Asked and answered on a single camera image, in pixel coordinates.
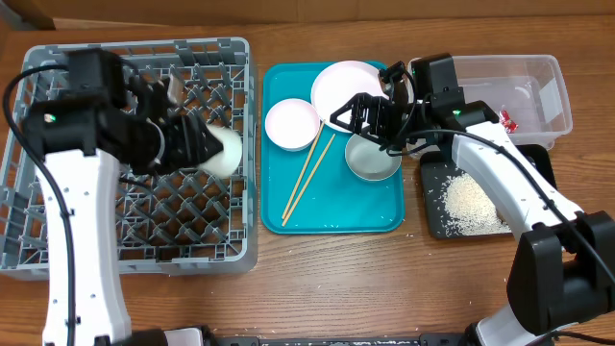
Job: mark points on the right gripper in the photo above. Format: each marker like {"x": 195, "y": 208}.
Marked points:
{"x": 380, "y": 117}

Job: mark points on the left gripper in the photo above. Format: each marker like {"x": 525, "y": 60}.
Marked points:
{"x": 187, "y": 148}

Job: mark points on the left wooden chopstick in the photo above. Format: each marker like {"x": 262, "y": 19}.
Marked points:
{"x": 302, "y": 173}

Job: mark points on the grey bowl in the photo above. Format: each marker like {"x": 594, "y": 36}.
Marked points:
{"x": 368, "y": 162}

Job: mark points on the wooden chopstick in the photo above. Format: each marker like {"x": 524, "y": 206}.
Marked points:
{"x": 302, "y": 173}
{"x": 301, "y": 190}

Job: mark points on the grey plastic dish rack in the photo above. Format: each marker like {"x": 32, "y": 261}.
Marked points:
{"x": 188, "y": 222}

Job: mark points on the black tray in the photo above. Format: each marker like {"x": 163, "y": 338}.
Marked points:
{"x": 433, "y": 168}

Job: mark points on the large white plate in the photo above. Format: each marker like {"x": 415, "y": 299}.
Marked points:
{"x": 338, "y": 83}

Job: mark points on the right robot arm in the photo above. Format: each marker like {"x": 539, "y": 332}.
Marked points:
{"x": 563, "y": 269}

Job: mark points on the red snack wrapper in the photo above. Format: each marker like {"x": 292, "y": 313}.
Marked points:
{"x": 509, "y": 125}

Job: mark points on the white shallow bowl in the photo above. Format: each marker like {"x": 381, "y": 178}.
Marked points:
{"x": 292, "y": 124}

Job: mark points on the white rice pile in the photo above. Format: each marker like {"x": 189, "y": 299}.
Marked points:
{"x": 465, "y": 210}

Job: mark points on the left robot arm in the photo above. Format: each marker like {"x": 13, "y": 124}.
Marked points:
{"x": 78, "y": 143}

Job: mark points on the teal plastic tray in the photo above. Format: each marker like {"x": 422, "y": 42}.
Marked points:
{"x": 336, "y": 200}

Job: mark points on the right wooden chopstick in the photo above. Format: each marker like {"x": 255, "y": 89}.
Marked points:
{"x": 301, "y": 190}

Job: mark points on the small white cup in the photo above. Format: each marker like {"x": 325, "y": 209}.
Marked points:
{"x": 223, "y": 164}

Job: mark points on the clear plastic bin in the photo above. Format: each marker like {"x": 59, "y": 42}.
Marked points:
{"x": 529, "y": 88}

